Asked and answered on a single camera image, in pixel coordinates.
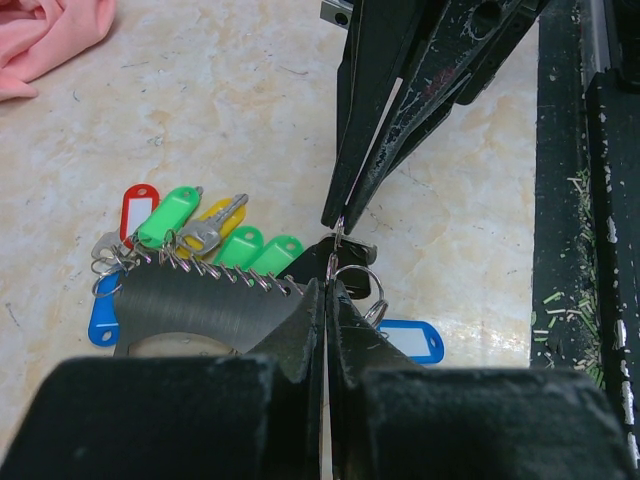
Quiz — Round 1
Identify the blue key tag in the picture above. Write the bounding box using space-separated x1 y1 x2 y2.
377 319 445 365
87 273 119 348

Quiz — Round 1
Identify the green key tag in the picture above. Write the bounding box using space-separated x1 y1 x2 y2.
213 225 264 269
248 235 305 275
136 186 201 249

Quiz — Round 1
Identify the red key tag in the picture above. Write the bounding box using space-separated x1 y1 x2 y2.
119 183 160 248

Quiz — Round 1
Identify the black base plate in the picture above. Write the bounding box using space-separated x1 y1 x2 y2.
530 1 639 457

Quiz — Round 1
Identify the yellow key tag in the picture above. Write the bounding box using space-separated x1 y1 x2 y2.
180 198 248 259

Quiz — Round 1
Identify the pink cloth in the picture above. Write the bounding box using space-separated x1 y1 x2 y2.
1 1 117 101

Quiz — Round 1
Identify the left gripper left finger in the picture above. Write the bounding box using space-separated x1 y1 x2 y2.
234 280 324 479

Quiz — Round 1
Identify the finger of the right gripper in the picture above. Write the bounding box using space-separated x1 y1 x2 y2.
321 1 430 228
357 1 547 222

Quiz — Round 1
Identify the black headed key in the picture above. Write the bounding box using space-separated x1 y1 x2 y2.
277 234 378 300

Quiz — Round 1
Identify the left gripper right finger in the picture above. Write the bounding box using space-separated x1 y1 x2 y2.
326 280 429 479

